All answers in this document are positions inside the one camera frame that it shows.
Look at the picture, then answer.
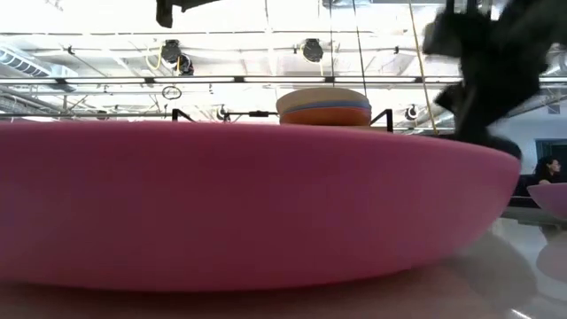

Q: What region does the ribbed ceiling air duct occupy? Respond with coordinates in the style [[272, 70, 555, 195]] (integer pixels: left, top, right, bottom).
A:
[[0, 43, 79, 94]]

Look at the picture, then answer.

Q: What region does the wooden shelf with black frame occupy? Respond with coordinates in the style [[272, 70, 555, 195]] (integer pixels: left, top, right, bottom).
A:
[[171, 108, 394, 133]]

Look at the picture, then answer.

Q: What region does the pink plate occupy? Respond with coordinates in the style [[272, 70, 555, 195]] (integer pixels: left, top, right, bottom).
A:
[[0, 120, 522, 293], [525, 183, 567, 222]]

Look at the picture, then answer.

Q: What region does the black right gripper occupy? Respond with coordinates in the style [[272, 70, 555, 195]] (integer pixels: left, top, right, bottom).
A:
[[423, 8, 550, 160]]

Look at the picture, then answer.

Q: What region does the yellow hanging cable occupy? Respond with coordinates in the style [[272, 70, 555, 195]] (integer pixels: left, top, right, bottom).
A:
[[407, 0, 439, 136]]

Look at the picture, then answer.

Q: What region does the black hanging cable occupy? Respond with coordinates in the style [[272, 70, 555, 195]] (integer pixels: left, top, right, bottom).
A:
[[352, 0, 369, 97]]

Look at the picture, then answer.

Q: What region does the large black ceiling cable reel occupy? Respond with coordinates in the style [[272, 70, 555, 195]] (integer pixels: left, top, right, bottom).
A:
[[160, 39, 195, 76]]

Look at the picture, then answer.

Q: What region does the person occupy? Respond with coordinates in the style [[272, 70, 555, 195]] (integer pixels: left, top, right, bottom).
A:
[[533, 155, 563, 185]]

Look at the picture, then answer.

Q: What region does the long ceiling light strip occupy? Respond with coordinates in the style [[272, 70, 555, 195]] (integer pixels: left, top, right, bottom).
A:
[[0, 75, 567, 86]]

